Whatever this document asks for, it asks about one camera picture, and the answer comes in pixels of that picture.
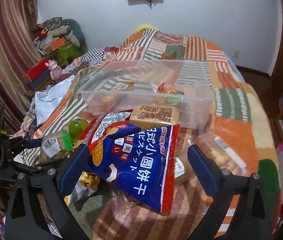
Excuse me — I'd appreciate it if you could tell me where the bread pack with barcode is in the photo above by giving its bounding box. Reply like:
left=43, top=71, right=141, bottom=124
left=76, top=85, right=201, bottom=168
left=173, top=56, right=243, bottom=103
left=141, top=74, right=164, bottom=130
left=40, top=129, right=74, bottom=163

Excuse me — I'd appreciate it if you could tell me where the green jelly cup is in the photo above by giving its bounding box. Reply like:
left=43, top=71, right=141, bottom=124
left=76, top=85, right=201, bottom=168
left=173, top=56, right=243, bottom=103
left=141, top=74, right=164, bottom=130
left=68, top=119, right=89, bottom=141

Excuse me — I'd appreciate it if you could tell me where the red striped curtain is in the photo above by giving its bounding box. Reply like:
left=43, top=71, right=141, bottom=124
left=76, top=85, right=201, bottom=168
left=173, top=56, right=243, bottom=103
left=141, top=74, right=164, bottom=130
left=0, top=0, right=41, bottom=131

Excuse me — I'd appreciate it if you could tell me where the white wall socket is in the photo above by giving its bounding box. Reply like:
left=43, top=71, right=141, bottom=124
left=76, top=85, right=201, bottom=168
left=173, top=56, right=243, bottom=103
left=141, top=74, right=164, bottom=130
left=233, top=51, right=239, bottom=58

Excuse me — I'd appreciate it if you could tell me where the red white snack bag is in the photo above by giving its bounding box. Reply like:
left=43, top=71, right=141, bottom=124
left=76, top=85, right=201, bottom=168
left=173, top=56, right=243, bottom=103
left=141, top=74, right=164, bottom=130
left=79, top=109, right=132, bottom=153

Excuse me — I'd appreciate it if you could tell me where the red gift box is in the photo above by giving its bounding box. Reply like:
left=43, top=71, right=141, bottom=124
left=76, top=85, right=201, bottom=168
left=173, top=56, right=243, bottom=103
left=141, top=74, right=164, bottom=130
left=22, top=59, right=48, bottom=83

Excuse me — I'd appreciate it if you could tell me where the white plastic bag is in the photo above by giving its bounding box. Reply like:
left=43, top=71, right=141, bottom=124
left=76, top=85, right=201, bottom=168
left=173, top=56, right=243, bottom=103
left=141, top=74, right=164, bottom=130
left=35, top=75, right=75, bottom=126

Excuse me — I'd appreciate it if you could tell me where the gold silver snack packet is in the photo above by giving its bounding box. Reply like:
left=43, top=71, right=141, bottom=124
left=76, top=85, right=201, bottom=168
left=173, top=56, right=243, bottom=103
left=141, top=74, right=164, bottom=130
left=64, top=172, right=100, bottom=206

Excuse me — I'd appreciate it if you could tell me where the orange flat box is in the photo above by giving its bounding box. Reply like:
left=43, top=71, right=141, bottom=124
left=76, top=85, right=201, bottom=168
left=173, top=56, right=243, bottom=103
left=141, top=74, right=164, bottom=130
left=43, top=37, right=67, bottom=55

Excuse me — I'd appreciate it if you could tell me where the clear plastic storage bin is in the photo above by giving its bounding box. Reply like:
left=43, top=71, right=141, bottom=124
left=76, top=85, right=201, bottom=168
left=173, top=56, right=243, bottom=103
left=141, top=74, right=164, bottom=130
left=79, top=60, right=213, bottom=132

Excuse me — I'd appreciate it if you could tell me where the patchwork striped bedspread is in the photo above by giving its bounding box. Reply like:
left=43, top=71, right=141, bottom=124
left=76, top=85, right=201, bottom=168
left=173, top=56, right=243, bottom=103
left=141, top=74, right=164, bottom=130
left=14, top=28, right=282, bottom=240

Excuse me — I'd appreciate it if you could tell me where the blue Japanese biscuit bag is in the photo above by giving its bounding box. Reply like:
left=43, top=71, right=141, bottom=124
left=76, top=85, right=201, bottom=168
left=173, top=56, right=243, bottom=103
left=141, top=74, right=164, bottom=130
left=88, top=121, right=180, bottom=213

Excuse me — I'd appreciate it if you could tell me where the grey stuffed pillow pile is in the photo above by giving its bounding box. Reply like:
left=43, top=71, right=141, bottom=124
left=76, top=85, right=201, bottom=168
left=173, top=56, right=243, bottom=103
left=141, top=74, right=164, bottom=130
left=34, top=17, right=85, bottom=50

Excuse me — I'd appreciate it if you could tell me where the pink plush toy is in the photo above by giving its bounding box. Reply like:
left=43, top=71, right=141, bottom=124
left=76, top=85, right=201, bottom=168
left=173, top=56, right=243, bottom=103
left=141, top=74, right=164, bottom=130
left=45, top=60, right=62, bottom=81

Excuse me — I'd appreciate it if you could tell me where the clear wafer pack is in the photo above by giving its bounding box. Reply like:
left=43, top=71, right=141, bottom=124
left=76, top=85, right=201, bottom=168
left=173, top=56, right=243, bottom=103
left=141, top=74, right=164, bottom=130
left=193, top=131, right=248, bottom=176

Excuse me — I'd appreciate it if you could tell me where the yellow chair back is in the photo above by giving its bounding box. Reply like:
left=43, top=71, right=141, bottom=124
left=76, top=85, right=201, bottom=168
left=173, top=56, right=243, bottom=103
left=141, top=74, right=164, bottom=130
left=134, top=24, right=157, bottom=34

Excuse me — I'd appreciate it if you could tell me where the green cardboard box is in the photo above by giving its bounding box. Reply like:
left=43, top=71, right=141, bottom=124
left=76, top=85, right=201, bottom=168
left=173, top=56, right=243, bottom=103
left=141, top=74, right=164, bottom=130
left=53, top=41, right=84, bottom=68

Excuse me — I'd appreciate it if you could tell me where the orange crispy snack clear bag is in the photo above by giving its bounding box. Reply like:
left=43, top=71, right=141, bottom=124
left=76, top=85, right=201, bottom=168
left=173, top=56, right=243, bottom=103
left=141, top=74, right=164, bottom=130
left=156, top=83, right=184, bottom=106

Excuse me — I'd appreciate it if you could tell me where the brown cake pack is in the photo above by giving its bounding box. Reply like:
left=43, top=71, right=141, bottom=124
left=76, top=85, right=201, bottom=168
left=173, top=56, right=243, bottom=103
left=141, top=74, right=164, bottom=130
left=130, top=105, right=179, bottom=130

